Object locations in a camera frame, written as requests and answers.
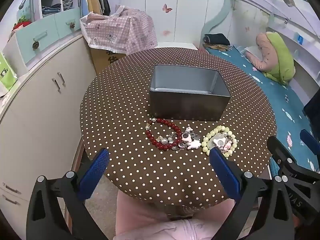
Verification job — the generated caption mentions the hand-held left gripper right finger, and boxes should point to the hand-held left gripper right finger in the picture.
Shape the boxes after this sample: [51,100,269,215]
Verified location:
[209,147,298,240]

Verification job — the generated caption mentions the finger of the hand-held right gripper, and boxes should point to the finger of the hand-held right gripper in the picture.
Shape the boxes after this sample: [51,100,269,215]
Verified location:
[300,129,320,156]
[267,136,298,178]

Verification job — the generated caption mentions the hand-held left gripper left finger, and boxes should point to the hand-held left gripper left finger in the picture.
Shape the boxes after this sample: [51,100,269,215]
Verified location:
[26,148,110,240]

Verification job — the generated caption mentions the pink white charm pendant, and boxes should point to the pink white charm pendant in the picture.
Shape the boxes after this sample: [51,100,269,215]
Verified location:
[211,134,233,153]

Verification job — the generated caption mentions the yellow-green bead bracelet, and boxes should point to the yellow-green bead bracelet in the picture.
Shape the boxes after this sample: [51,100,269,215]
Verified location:
[201,125,238,158]

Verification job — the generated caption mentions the silver charm bracelet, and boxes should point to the silver charm bracelet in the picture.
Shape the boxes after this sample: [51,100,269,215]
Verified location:
[155,127,202,152]

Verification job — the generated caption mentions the red bead bracelet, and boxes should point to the red bead bracelet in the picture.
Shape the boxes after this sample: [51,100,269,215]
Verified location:
[145,118,182,151]

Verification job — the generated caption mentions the grey metal box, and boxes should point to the grey metal box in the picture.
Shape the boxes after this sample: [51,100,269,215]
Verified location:
[149,64,232,122]

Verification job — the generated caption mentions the teal printed bed blanket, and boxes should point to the teal printed bed blanket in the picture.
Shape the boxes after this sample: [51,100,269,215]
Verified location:
[207,45,320,174]

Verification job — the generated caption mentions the person's pink clothing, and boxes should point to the person's pink clothing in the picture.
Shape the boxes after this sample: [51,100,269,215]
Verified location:
[114,190,237,240]

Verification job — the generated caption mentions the round brown polka-dot table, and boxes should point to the round brown polka-dot table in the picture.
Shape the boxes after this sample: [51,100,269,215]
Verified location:
[79,47,277,210]

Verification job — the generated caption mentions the beige cabinet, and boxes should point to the beige cabinet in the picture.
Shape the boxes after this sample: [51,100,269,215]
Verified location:
[0,34,98,230]

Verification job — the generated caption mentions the pink and green plush pillow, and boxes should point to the pink and green plush pillow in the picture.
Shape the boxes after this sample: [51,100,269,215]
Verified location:
[252,31,297,84]

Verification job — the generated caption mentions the cardboard box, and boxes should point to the cardboard box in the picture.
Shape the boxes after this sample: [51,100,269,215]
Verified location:
[89,46,127,75]

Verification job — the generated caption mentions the tan folded cloth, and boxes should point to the tan folded cloth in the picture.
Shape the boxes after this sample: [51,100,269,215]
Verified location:
[203,44,229,53]

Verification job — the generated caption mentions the folded dark clothes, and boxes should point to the folded dark clothes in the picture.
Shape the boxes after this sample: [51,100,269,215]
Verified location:
[203,33,230,46]

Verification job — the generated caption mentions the green paper bag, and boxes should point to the green paper bag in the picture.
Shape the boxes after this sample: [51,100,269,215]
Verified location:
[0,51,18,90]

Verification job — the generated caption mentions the white side table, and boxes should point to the white side table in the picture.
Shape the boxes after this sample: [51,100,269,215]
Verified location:
[156,42,195,52]

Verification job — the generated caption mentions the pink checkered cloth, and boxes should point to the pink checkered cloth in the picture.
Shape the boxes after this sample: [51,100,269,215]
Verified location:
[80,4,158,54]

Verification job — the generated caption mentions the large teal drawer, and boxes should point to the large teal drawer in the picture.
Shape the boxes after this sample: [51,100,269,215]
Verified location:
[16,20,57,64]

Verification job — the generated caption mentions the small teal drawer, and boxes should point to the small teal drawer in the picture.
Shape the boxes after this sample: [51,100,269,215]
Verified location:
[54,7,82,32]

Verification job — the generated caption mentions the red plush toy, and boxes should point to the red plush toy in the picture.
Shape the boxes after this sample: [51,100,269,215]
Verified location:
[11,16,33,32]

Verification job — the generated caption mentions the folded blue jeans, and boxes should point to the folded blue jeans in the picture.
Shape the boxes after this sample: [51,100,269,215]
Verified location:
[41,4,61,13]

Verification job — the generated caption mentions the teal curved bed frame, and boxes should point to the teal curved bed frame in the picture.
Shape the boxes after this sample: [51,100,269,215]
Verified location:
[194,0,234,48]

